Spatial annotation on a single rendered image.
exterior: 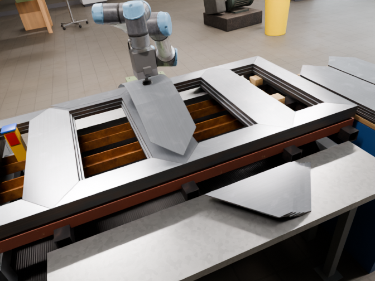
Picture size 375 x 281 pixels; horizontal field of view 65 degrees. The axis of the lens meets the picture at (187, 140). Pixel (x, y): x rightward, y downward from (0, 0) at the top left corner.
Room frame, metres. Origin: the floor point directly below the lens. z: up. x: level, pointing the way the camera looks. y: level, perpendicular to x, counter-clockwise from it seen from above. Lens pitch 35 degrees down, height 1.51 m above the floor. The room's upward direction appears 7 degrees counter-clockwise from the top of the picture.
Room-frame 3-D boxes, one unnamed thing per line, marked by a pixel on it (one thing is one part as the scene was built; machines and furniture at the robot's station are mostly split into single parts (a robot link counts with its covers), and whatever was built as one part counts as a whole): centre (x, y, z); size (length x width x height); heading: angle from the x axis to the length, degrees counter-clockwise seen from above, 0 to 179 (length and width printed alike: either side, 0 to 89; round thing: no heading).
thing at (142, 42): (1.13, 0.14, 1.21); 0.08 x 0.08 x 0.05
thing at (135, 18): (1.13, 0.13, 1.28); 0.09 x 0.08 x 0.11; 174
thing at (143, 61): (1.12, 0.13, 1.13); 0.10 x 0.09 x 0.16; 21
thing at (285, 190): (0.69, -0.28, 0.77); 0.45 x 0.20 x 0.04; 108
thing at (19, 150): (1.16, 0.79, 0.78); 0.05 x 0.05 x 0.19; 18
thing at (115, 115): (1.69, 0.11, 0.66); 1.30 x 0.20 x 0.03; 108
